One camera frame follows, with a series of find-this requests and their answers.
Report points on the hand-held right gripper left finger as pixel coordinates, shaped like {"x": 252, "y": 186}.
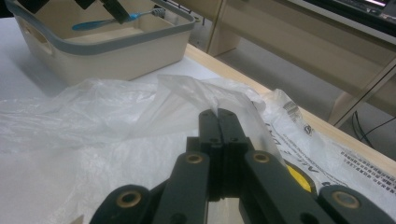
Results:
{"x": 211, "y": 130}

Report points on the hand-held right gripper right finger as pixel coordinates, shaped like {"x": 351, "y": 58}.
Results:
{"x": 232, "y": 133}

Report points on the blue toothbrush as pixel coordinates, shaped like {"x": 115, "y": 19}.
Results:
{"x": 90, "y": 25}

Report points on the beige basket with grey rim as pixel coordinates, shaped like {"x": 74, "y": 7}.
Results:
{"x": 109, "y": 65}

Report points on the clear plastic bag yellow face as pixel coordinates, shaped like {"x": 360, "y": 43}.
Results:
{"x": 109, "y": 105}

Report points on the long wooden desk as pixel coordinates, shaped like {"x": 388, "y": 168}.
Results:
{"x": 280, "y": 34}

